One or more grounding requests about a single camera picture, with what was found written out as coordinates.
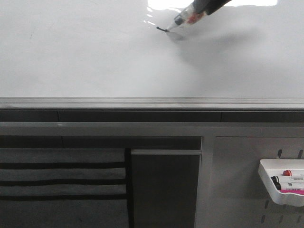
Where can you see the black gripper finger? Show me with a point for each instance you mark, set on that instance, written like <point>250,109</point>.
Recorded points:
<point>208,6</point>

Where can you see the black whiteboard marker with tape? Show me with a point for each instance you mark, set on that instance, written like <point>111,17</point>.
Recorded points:
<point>190,15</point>

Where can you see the white plastic marker tray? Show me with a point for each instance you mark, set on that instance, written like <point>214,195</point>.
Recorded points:
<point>276,167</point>

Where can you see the dark grey panel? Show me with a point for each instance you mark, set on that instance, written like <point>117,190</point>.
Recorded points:
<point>165,186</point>

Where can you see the red capped marker in tray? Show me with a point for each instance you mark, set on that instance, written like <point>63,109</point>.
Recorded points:
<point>293,173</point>

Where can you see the black capped marker in tray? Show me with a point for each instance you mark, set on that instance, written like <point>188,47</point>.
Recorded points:
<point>287,179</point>

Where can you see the grey fabric organiser with stripes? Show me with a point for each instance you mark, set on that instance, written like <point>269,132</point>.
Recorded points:
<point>65,188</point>

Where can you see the white whiteboard with aluminium frame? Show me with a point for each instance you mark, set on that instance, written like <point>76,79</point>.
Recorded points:
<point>113,54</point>

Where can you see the white pegboard cabinet frame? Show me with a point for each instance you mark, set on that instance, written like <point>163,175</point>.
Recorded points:
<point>230,192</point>

